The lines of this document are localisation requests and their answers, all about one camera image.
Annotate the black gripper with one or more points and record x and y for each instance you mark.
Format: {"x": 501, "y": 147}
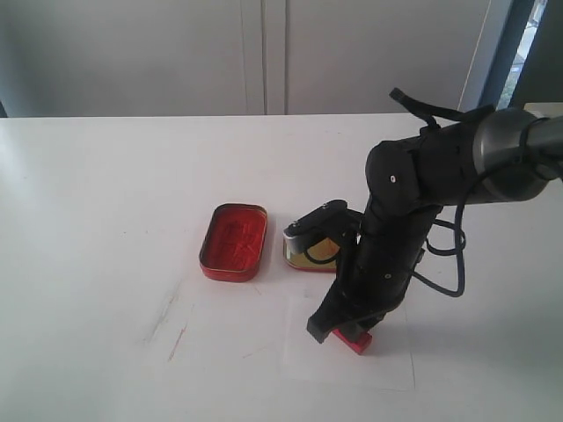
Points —
{"x": 371, "y": 281}

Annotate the red rubber stamp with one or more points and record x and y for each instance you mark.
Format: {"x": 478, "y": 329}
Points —
{"x": 359, "y": 346}

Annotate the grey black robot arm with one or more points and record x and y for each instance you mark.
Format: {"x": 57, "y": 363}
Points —
{"x": 509, "y": 156}

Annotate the red ink pad tin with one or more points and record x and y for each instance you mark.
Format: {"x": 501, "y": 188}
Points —
{"x": 232, "y": 248}

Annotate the white paper sheet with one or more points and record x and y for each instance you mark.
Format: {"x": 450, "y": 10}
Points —
{"x": 386, "y": 364}

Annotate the gold tin lid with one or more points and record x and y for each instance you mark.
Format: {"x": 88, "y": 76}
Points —
{"x": 320, "y": 258}

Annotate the grey cabinet doors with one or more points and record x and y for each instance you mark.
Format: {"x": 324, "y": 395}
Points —
{"x": 149, "y": 58}

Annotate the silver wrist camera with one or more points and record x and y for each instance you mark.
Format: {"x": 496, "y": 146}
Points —
{"x": 303, "y": 230}

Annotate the dark window frame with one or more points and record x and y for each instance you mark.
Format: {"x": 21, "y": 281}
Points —
{"x": 527, "y": 62}

